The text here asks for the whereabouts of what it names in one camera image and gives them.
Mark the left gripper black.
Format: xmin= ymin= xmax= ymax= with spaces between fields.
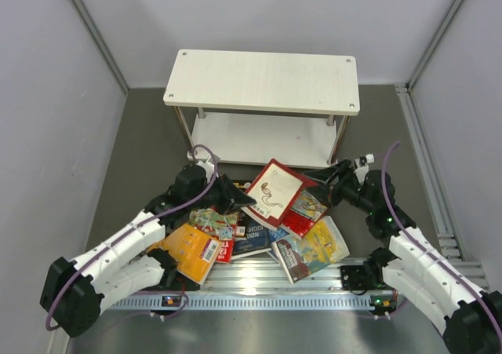
xmin=187 ymin=172 xmax=255 ymax=215

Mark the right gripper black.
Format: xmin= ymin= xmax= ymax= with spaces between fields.
xmin=304 ymin=159 xmax=376 ymax=215

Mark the red comic cover book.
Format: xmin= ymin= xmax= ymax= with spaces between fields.
xmin=279 ymin=190 xmax=327 ymax=240

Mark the red white book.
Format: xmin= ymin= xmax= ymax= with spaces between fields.
xmin=241 ymin=159 xmax=318 ymax=231

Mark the yellow brown paperback book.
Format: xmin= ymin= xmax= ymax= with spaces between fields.
xmin=271 ymin=216 xmax=350 ymax=284

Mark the blue Jane Eyre book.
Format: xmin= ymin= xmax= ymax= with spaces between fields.
xmin=268 ymin=228 xmax=289 ymax=264

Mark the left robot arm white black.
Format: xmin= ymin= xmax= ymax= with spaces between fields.
xmin=40 ymin=160 xmax=256 ymax=338

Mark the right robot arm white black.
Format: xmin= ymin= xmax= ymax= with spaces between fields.
xmin=305 ymin=159 xmax=501 ymax=353

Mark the black treehouse book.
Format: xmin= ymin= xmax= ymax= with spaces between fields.
xmin=233 ymin=180 xmax=252 ymax=241

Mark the red treehouse book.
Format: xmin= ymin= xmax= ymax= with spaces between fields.
xmin=188 ymin=208 xmax=239 ymax=264

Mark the dark blue Nineteen Eighty-Four book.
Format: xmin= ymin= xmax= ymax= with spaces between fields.
xmin=231 ymin=213 xmax=271 ymax=261

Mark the orange yellow book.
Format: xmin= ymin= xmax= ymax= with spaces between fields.
xmin=147 ymin=224 xmax=222 ymax=285

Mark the white two-tier shelf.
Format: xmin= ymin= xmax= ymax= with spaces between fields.
xmin=163 ymin=49 xmax=360 ymax=168

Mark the aluminium rail base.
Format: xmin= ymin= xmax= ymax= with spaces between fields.
xmin=108 ymin=257 xmax=393 ymax=312

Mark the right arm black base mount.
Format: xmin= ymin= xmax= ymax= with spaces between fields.
xmin=340 ymin=265 xmax=390 ymax=294

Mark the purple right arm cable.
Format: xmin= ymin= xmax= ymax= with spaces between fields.
xmin=352 ymin=140 xmax=502 ymax=343

